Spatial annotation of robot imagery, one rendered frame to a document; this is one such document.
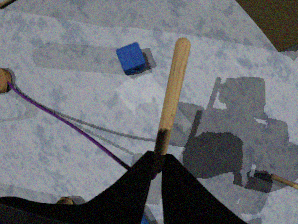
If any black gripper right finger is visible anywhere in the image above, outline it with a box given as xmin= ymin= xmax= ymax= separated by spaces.
xmin=162 ymin=153 xmax=247 ymax=224

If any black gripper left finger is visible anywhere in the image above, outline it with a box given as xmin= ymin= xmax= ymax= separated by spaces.
xmin=0 ymin=151 xmax=156 ymax=224

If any small wooden cylinder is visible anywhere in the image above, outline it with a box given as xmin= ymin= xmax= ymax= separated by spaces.
xmin=56 ymin=197 xmax=74 ymax=205

